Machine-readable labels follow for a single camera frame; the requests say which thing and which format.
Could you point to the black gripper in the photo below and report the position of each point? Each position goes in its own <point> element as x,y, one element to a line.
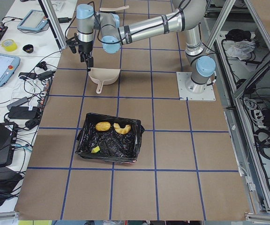
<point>86,47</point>

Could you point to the beige plastic dustpan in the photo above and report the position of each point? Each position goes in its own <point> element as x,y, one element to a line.
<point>103,76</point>

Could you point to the beige hand brush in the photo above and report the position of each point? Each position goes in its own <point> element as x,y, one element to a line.
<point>113,9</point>

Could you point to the brown potato-like lump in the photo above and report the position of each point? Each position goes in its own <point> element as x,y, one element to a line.
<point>103,126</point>

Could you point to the yellow sponge piece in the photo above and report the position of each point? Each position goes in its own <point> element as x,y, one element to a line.
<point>95,150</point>

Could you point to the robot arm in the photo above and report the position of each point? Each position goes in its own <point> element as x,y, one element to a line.
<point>185,18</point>

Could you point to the black lined trash bin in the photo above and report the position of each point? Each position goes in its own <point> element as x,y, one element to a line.
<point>114,147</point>

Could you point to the small black bowl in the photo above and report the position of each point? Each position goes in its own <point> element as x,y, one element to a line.
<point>29,48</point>

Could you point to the teach pendant far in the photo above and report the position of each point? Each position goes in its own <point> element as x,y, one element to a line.
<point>35,21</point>

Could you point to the teach pendant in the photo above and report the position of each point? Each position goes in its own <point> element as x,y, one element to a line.
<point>35,21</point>
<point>8,65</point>

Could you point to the yellow tape roll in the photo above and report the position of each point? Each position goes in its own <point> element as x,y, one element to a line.
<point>9,45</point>

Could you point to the teach pendant near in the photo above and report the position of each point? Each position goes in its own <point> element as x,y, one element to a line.
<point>8,65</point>

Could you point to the black power adapter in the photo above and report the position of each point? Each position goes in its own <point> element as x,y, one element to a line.
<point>23,112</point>

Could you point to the white crumpled cloth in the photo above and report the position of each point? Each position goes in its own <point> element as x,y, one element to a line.
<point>241,50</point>

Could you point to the aluminium frame post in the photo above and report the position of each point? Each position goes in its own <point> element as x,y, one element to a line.
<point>53,22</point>

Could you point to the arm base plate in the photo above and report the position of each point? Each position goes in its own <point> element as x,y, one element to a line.
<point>190,91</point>

